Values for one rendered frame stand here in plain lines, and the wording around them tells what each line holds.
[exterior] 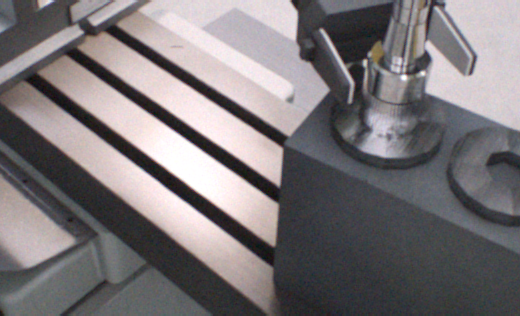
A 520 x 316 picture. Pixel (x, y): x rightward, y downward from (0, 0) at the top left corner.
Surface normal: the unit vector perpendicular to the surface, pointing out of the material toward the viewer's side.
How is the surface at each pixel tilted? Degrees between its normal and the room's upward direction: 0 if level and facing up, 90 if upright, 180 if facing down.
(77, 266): 90
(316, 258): 90
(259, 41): 0
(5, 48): 90
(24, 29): 90
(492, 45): 0
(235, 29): 0
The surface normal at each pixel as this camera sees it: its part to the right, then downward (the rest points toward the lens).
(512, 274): -0.53, 0.60
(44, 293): 0.75, 0.50
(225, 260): 0.04, -0.69
